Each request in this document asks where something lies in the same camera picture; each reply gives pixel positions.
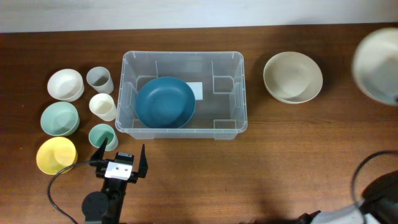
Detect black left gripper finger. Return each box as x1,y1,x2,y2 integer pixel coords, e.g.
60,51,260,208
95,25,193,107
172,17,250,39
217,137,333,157
90,138,108,166
137,144,148,178

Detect small mint green bowl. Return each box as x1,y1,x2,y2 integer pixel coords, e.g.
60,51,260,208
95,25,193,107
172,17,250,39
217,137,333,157
40,101,80,136

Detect dark blue bowl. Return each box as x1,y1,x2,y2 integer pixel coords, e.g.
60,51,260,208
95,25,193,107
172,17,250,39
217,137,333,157
135,77,196,129

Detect small white bowl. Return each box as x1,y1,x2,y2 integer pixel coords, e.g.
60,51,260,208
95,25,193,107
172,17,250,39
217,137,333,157
47,68,85,102

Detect large beige bowl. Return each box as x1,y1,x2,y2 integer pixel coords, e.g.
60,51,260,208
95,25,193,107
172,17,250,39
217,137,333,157
351,27,397,106
263,52,323,104

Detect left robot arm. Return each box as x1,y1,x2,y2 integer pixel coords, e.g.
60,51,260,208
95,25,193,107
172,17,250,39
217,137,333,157
81,139,148,223

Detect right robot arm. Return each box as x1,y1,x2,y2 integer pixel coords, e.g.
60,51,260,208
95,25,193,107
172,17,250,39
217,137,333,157
297,171,397,224

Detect mint green cup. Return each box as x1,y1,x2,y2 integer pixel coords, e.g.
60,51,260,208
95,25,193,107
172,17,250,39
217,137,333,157
88,124,119,152

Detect small yellow bowl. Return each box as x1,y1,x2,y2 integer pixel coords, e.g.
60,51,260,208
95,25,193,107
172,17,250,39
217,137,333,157
36,137,78,175

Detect cream white cup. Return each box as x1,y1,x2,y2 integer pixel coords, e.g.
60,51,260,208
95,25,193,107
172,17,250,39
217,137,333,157
89,93,117,121

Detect translucent grey cup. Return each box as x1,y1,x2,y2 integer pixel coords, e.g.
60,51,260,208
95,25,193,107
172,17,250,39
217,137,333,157
86,67,114,94

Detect clear plastic storage bin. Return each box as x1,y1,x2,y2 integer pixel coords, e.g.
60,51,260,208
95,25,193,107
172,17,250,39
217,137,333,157
115,51,248,140

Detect white label in bin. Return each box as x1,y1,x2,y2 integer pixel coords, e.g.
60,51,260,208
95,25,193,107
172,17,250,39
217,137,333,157
187,82,203,100

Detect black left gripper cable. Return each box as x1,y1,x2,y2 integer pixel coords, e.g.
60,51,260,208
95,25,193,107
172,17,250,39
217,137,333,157
47,159,106,224

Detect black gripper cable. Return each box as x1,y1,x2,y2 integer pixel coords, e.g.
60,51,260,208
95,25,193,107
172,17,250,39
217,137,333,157
351,150,398,224
47,159,106,224

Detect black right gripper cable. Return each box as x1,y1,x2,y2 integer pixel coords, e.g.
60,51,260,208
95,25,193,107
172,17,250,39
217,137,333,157
351,150,398,224

